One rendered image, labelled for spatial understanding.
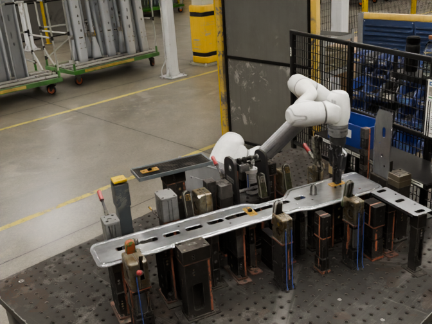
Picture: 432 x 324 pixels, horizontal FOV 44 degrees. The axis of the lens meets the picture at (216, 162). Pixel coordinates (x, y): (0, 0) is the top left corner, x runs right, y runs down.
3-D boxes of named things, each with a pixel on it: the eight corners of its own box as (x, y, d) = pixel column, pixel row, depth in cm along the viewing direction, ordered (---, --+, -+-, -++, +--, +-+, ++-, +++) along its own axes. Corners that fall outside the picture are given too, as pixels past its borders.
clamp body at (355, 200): (351, 274, 243) (353, 205, 230) (335, 261, 253) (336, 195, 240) (367, 269, 246) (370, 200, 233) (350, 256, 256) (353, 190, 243)
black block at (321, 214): (322, 278, 241) (323, 220, 230) (308, 267, 250) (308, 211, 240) (336, 273, 244) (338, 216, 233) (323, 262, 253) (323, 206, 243)
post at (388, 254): (389, 258, 252) (392, 203, 241) (373, 248, 261) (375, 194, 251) (399, 254, 254) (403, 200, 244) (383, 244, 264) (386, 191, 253)
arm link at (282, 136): (232, 159, 342) (260, 175, 349) (231, 175, 330) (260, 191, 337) (314, 74, 300) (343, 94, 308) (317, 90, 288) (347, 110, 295)
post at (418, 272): (417, 278, 237) (422, 220, 226) (399, 265, 246) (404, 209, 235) (428, 273, 239) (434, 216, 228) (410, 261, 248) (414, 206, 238)
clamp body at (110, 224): (113, 298, 237) (101, 226, 224) (107, 285, 247) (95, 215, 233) (134, 292, 241) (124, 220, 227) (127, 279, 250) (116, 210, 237)
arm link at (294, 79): (303, 72, 285) (321, 85, 289) (292, 65, 301) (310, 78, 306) (288, 92, 287) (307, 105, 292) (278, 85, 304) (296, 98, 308)
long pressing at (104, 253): (100, 273, 204) (99, 269, 204) (87, 246, 223) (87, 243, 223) (386, 188, 256) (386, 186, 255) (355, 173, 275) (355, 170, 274)
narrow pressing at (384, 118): (387, 180, 262) (392, 113, 249) (372, 172, 271) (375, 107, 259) (389, 180, 262) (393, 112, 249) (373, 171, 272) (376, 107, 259)
